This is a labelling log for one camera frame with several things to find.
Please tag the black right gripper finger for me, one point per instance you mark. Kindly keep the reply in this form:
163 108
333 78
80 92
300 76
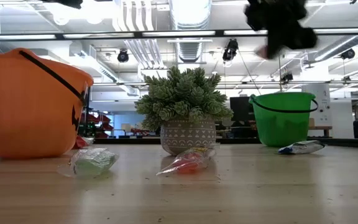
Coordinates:
270 46
279 48

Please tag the clear red gummy candy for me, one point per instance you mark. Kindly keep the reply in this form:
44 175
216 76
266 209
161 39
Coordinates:
188 163

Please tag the red Skittles candy bag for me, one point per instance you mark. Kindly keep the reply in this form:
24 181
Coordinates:
79 142

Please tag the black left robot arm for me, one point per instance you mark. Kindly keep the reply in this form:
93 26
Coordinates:
67 3

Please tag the blue white candy bar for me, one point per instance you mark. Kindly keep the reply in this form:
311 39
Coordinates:
301 147

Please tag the clear wrapped green gummy candy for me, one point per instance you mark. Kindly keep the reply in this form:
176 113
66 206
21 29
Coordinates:
89 161

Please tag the black round spotlight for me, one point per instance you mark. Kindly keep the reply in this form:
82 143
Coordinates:
348 54
230 49
286 77
123 56

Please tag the white pillar with sockets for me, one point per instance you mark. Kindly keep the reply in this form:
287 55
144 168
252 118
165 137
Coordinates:
325 102

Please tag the black monitor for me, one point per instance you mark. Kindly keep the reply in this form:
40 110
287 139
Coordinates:
241 112

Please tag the green plastic bucket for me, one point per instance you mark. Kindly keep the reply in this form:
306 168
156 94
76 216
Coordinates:
281 127

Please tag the wooden bench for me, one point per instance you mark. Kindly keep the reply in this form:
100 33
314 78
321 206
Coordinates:
322 127

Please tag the artificial succulent in patterned pot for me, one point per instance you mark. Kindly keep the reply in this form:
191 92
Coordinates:
182 93

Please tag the white pipe bundle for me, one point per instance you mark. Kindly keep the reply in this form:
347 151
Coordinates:
141 49

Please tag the black beam with light strips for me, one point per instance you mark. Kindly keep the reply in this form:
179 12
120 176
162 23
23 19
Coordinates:
104 34

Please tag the red storage bin rack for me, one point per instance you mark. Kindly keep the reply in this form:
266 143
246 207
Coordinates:
102 119

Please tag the orange pumpkin bucket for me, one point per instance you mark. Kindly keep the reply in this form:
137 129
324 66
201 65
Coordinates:
26 109

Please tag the white ventilation duct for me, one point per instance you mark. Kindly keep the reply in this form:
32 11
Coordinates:
191 15

